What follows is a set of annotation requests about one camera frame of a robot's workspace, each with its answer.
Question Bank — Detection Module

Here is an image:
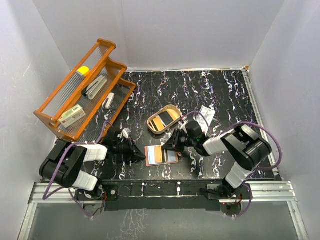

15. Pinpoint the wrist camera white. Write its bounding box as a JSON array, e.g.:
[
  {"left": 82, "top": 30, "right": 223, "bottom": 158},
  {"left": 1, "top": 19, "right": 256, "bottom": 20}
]
[
  {"left": 119, "top": 128, "right": 131, "bottom": 139},
  {"left": 179, "top": 116, "right": 188, "bottom": 124}
]

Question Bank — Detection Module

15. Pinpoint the white printed paper packet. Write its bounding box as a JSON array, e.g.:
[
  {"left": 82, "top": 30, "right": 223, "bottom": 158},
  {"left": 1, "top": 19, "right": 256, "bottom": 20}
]
[{"left": 195, "top": 105, "right": 216, "bottom": 134}]

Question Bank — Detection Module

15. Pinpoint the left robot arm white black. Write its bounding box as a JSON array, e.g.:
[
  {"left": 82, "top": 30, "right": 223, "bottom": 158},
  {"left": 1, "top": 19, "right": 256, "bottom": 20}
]
[{"left": 39, "top": 126, "right": 146, "bottom": 200}]

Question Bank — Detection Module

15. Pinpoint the green white staples box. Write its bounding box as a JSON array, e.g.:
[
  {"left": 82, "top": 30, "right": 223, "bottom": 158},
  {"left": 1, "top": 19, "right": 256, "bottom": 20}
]
[{"left": 59, "top": 104, "right": 86, "bottom": 128}]

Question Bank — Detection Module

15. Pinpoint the orange wooden shelf rack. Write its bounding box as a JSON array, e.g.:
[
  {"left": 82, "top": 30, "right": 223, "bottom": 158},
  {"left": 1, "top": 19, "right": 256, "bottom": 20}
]
[{"left": 34, "top": 38, "right": 136, "bottom": 142}]

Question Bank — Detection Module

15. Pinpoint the grey black stapler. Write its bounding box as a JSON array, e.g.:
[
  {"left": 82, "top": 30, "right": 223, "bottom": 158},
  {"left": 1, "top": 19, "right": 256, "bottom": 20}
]
[{"left": 81, "top": 75, "right": 107, "bottom": 100}]

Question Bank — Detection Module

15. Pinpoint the yellow grey eraser block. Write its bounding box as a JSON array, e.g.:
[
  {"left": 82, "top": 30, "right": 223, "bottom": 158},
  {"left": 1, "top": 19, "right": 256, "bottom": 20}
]
[{"left": 76, "top": 66, "right": 91, "bottom": 78}]

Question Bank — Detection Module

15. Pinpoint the purple cable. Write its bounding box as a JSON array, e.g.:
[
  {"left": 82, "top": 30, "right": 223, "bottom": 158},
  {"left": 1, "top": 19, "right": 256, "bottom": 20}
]
[
  {"left": 42, "top": 121, "right": 113, "bottom": 218},
  {"left": 179, "top": 111, "right": 283, "bottom": 217}
]

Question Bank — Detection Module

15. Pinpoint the small white stapler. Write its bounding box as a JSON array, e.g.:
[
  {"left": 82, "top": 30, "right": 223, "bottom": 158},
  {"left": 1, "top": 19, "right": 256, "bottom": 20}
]
[{"left": 102, "top": 92, "right": 115, "bottom": 110}]

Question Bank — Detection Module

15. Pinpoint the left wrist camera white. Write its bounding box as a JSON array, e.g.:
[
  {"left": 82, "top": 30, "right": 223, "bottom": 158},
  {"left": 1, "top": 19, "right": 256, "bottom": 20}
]
[{"left": 119, "top": 128, "right": 131, "bottom": 139}]

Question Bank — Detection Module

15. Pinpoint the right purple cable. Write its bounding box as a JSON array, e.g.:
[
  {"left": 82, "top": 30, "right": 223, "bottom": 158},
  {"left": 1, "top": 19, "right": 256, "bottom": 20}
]
[{"left": 179, "top": 111, "right": 283, "bottom": 217}]

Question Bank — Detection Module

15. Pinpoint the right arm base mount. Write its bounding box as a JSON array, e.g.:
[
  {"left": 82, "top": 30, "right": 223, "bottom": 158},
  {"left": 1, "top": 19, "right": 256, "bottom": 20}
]
[{"left": 199, "top": 183, "right": 253, "bottom": 204}]

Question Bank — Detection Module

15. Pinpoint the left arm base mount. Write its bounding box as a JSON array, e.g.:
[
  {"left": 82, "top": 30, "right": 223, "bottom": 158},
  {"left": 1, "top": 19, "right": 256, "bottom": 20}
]
[{"left": 75, "top": 184, "right": 119, "bottom": 219}]

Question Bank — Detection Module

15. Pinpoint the beige oval tray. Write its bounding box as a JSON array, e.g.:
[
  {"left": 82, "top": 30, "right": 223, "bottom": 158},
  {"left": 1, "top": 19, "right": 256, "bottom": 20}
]
[{"left": 147, "top": 104, "right": 182, "bottom": 135}]

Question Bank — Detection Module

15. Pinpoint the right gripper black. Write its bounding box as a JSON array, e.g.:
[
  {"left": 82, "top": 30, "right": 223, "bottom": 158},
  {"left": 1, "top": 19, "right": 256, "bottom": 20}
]
[{"left": 162, "top": 128, "right": 196, "bottom": 152}]

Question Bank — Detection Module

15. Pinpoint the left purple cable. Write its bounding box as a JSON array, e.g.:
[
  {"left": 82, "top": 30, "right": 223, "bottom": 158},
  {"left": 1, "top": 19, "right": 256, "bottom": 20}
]
[{"left": 42, "top": 121, "right": 113, "bottom": 218}]

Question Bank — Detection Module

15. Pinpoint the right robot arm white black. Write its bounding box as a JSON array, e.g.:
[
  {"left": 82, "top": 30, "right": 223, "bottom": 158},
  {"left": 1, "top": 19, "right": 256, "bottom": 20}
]
[{"left": 161, "top": 121, "right": 272, "bottom": 199}]

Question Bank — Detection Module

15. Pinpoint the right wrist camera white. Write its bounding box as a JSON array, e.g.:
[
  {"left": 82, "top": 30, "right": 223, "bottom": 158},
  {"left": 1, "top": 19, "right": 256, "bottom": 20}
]
[{"left": 179, "top": 116, "right": 188, "bottom": 124}]

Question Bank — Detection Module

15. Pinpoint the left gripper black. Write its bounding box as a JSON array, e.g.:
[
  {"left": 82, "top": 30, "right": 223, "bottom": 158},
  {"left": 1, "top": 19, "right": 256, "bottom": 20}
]
[{"left": 113, "top": 137, "right": 146, "bottom": 162}]

